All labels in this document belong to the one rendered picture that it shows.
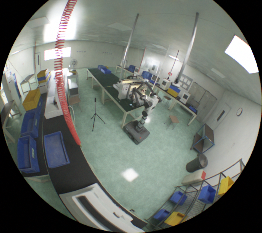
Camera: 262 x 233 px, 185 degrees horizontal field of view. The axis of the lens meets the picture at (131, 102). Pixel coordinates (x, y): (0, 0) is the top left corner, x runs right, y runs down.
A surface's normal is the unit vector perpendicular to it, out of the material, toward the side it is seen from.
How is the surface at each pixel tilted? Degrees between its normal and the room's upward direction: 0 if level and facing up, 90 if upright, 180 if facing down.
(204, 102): 90
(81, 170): 0
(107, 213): 0
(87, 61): 90
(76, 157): 0
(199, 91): 90
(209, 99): 90
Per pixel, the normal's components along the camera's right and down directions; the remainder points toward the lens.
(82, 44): 0.63, 0.56
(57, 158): 0.25, -0.80
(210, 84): -0.74, 0.21
